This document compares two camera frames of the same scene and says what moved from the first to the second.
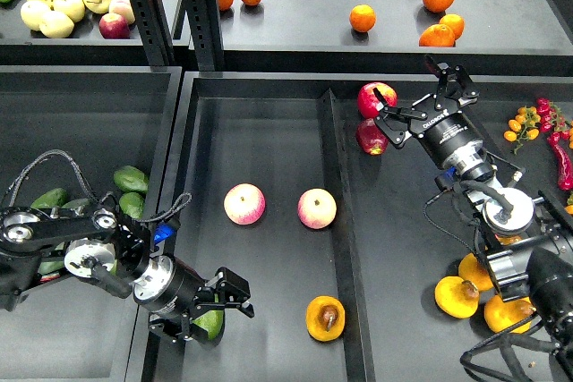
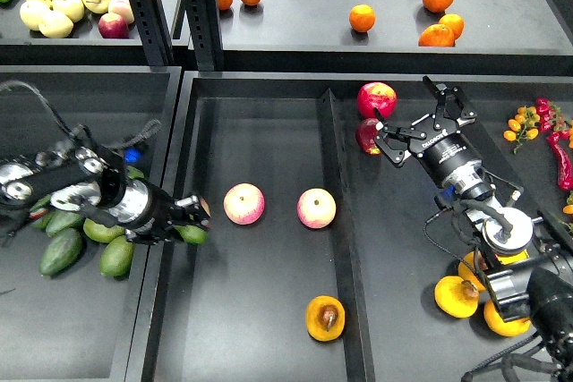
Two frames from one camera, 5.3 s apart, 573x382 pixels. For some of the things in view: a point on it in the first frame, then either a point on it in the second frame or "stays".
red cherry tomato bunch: [552, 120] stays
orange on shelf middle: [363, 18] stays
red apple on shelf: [113, 26] stays
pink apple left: [244, 204] stays
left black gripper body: [171, 290] to [141, 201]
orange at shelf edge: [438, 36] stays
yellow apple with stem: [97, 3] stays
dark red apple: [371, 137] stays
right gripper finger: [394, 122] to [394, 142]
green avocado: [211, 321] to [192, 233]
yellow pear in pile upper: [470, 270] stays
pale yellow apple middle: [70, 4] stays
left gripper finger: [175, 326] to [148, 234]
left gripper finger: [233, 291] to [189, 211]
